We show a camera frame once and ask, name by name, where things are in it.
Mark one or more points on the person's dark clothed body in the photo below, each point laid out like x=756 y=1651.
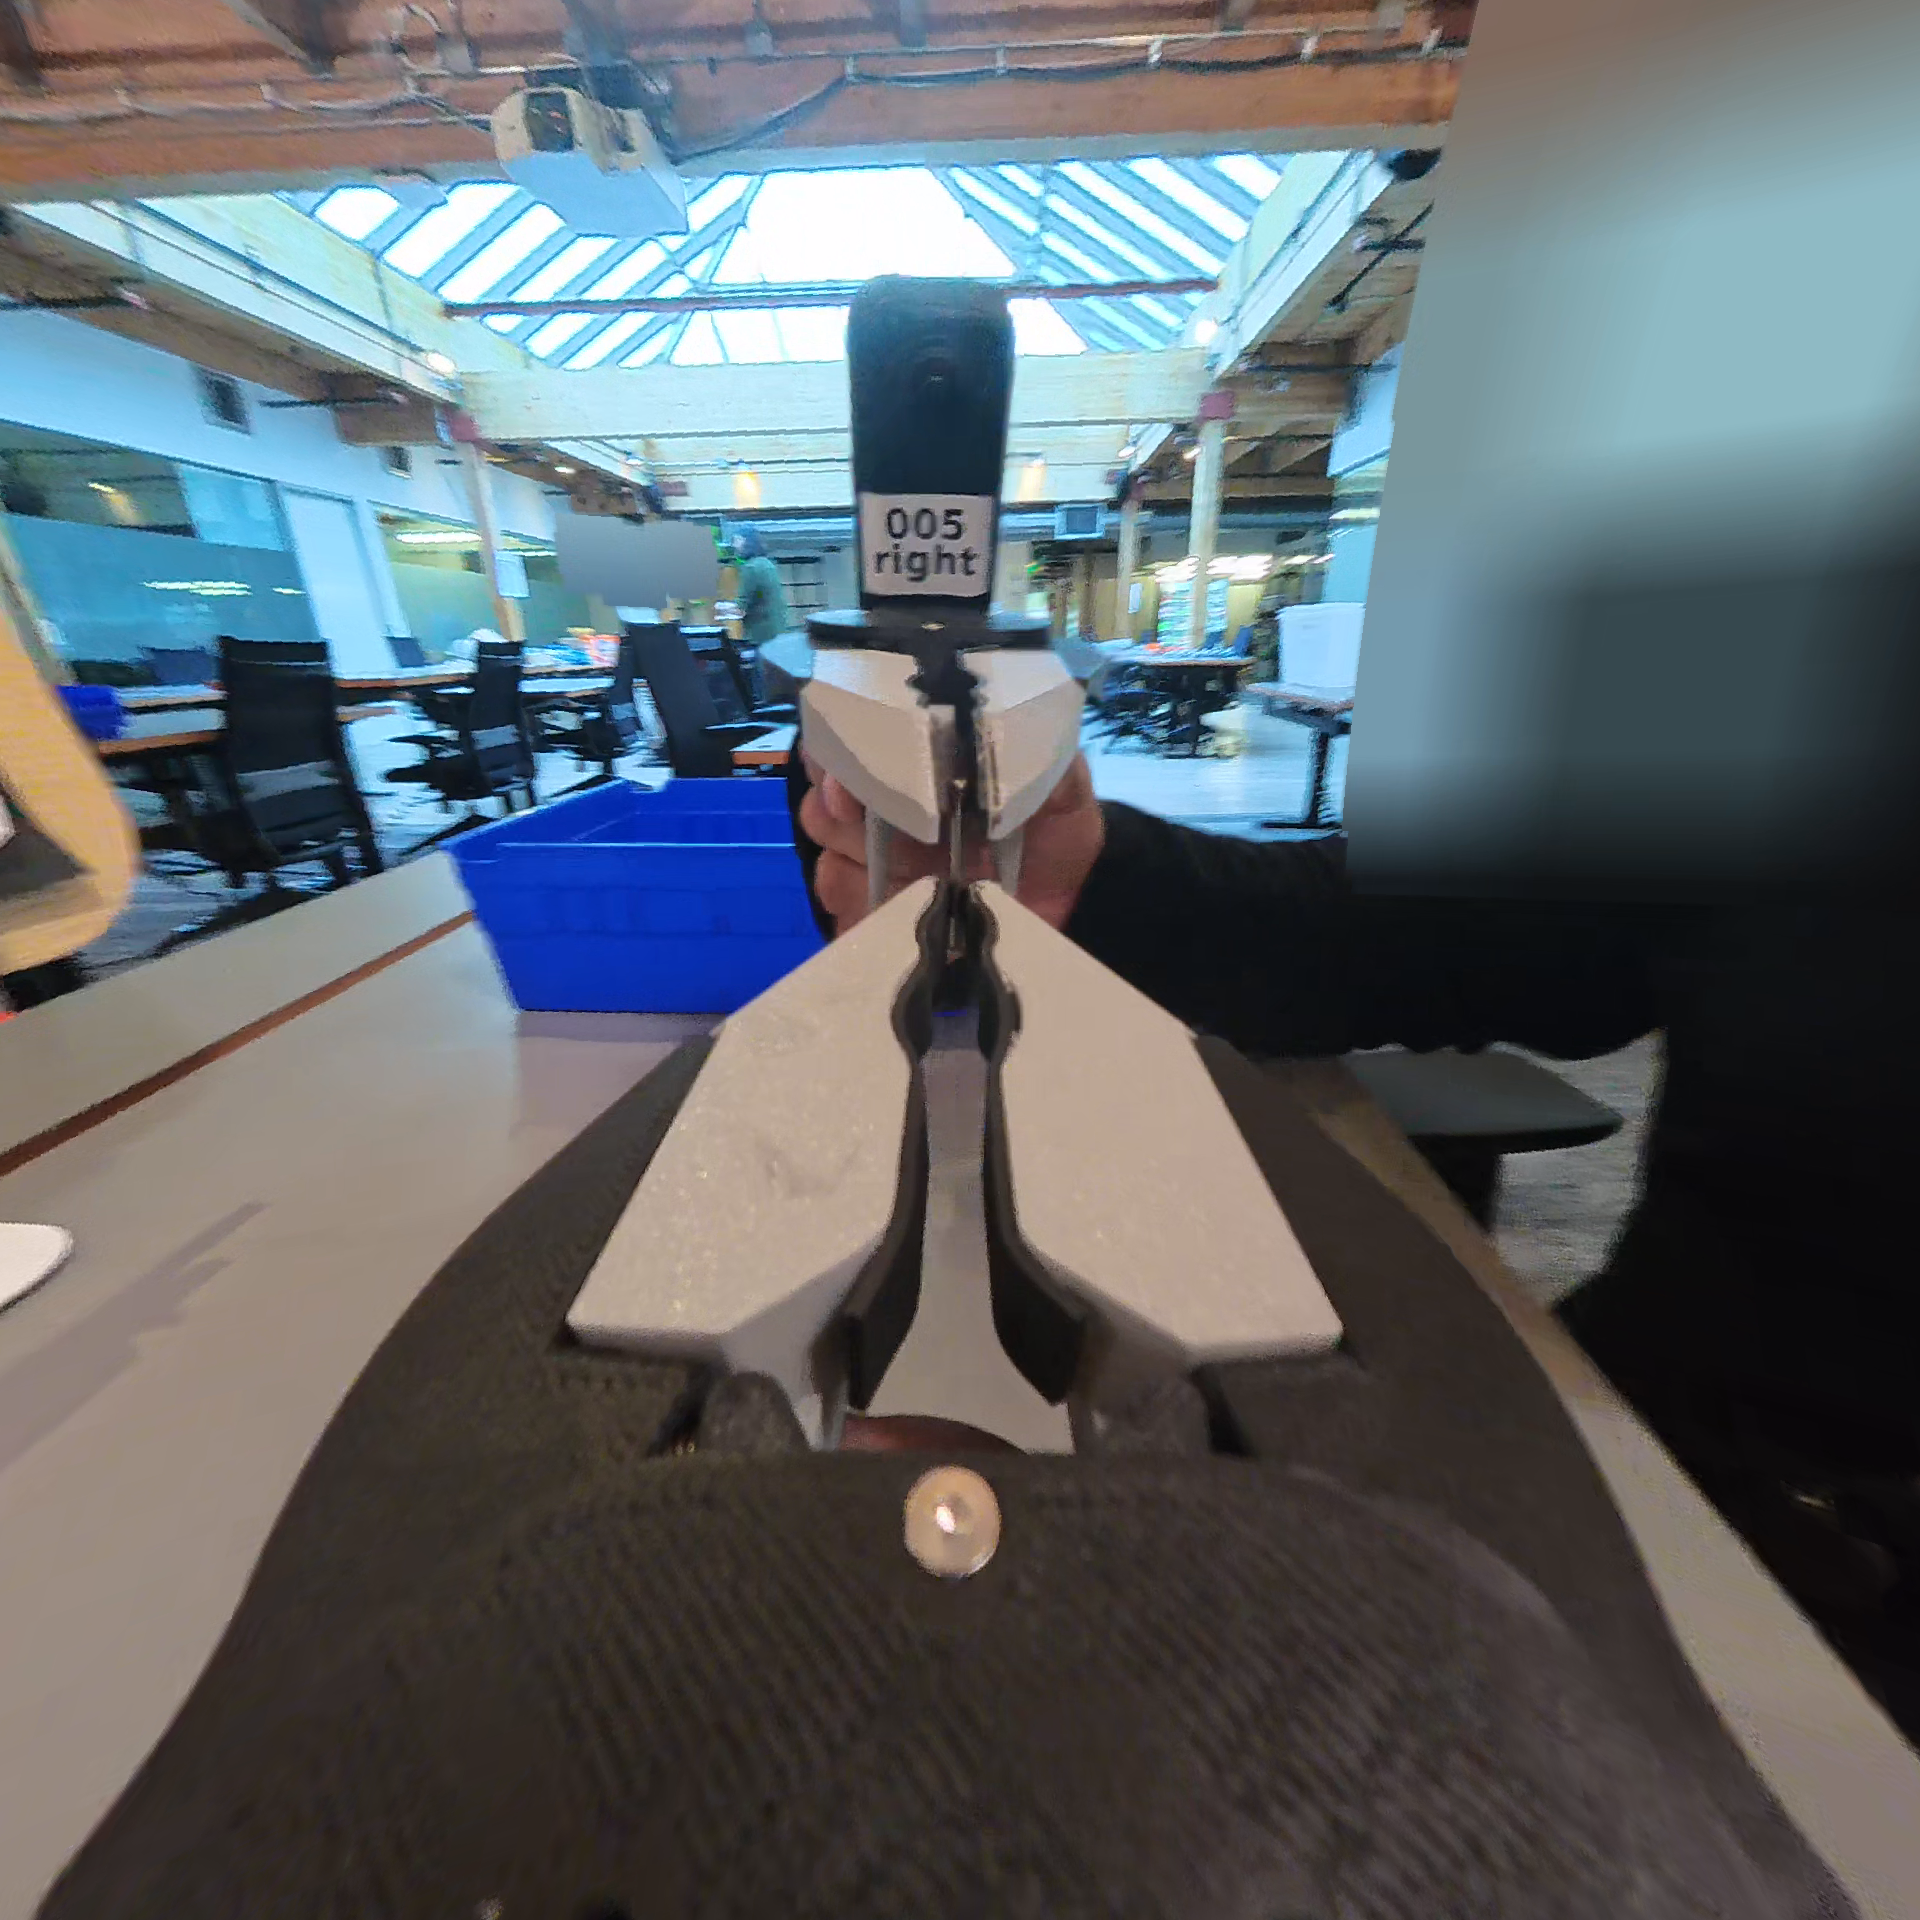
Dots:
x=1769 y=1350

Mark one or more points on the white tray with stand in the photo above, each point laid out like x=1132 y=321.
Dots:
x=31 y=1261

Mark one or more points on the blue plastic bin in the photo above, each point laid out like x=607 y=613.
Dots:
x=645 y=901

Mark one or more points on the black office chair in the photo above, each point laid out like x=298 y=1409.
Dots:
x=682 y=692
x=487 y=720
x=293 y=734

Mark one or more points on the person's right forearm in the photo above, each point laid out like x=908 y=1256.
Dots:
x=1350 y=945

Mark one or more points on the person's right hand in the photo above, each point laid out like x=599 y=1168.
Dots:
x=1069 y=855

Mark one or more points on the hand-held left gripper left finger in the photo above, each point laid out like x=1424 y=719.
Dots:
x=765 y=1172

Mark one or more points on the office chair with grey armrests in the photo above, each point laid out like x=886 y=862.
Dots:
x=1484 y=1103

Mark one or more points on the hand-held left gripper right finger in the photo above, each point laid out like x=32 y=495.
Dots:
x=1154 y=1172

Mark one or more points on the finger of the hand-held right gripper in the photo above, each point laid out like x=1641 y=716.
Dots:
x=878 y=734
x=1028 y=734

